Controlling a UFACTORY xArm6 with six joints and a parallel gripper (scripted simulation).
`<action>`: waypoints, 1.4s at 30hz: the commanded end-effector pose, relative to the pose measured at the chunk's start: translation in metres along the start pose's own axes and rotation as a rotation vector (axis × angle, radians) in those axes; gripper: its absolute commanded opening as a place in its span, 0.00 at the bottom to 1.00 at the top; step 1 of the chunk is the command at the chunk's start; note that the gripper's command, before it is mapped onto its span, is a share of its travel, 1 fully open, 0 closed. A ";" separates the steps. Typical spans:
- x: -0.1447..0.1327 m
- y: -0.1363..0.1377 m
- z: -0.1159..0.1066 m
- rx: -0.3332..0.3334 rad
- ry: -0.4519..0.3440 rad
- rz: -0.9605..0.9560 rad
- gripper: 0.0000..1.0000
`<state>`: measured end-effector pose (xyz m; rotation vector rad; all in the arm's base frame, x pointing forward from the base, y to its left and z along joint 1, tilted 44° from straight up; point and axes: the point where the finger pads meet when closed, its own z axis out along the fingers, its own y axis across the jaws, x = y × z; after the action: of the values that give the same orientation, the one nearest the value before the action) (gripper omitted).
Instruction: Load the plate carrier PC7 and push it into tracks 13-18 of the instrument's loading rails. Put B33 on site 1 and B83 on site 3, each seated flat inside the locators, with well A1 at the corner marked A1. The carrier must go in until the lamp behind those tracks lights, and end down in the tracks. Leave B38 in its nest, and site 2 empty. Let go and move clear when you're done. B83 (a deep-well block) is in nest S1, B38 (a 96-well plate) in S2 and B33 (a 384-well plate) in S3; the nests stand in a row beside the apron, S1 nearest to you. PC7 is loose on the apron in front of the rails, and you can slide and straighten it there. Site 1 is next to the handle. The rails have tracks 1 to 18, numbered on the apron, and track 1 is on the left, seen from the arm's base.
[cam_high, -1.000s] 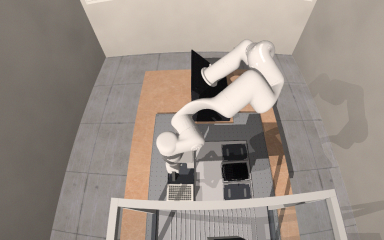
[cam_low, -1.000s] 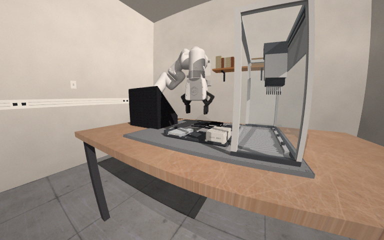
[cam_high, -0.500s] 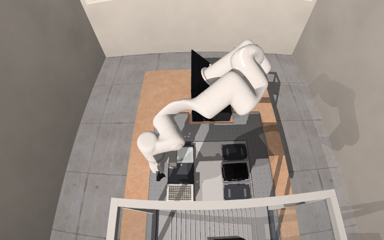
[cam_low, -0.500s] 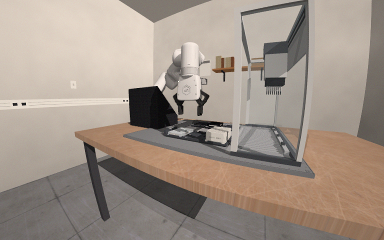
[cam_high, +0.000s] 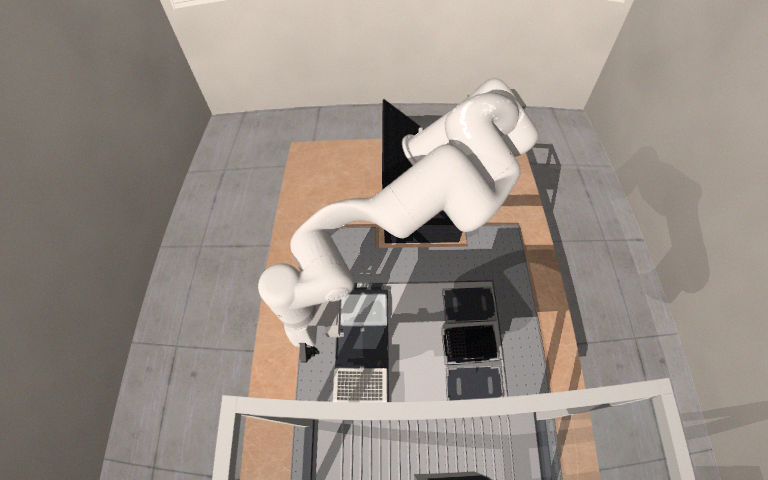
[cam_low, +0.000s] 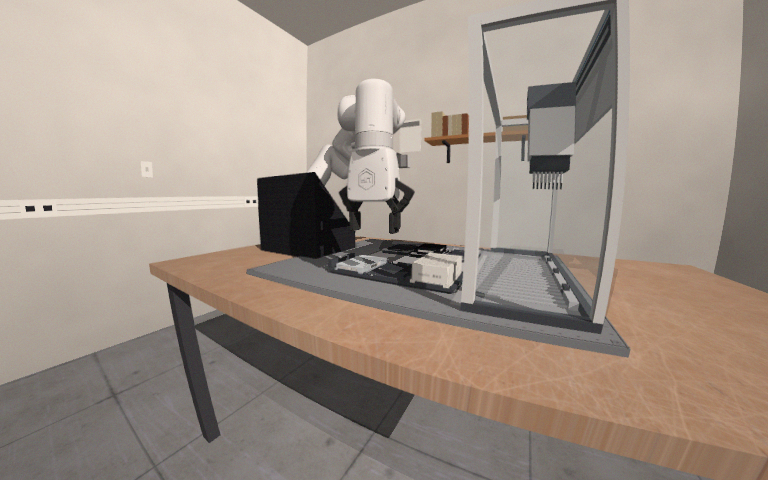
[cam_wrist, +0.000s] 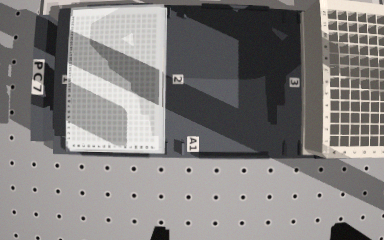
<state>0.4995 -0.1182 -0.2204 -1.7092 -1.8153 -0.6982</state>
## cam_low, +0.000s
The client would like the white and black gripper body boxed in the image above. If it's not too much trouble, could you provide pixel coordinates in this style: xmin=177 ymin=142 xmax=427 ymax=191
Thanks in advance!
xmin=347 ymin=146 xmax=400 ymax=202

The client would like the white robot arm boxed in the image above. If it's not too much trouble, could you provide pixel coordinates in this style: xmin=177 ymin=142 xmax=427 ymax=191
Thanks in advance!
xmin=306 ymin=79 xmax=406 ymax=186

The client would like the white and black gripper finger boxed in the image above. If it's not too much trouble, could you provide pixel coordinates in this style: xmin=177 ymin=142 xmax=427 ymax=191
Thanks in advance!
xmin=386 ymin=178 xmax=415 ymax=234
xmin=339 ymin=186 xmax=363 ymax=231

